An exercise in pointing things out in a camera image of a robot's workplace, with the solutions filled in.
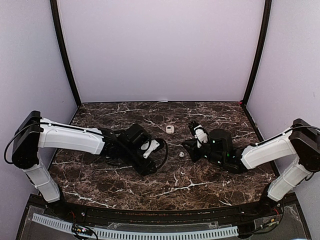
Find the black frame post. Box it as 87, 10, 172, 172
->
241, 0, 272, 108
49, 0, 82, 108

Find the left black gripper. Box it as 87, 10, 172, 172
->
120, 145, 157, 176

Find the black front table rail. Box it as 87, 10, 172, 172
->
58, 202, 260, 225

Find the beige gold-rimmed charging case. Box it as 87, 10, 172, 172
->
165, 125, 175, 134

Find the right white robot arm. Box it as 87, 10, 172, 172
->
182, 118, 320, 217

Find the white bud earbud right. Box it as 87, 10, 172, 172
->
179, 151, 185, 158

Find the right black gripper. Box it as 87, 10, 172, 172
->
182, 137, 226, 166

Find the left black frame post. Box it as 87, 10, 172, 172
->
49, 0, 82, 108

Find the white slotted cable duct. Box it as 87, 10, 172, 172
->
31, 213, 239, 240

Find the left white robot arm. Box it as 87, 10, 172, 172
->
5, 110, 164, 218

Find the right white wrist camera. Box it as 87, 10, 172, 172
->
189, 121, 209, 148

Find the right black frame post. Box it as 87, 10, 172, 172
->
241, 0, 272, 108

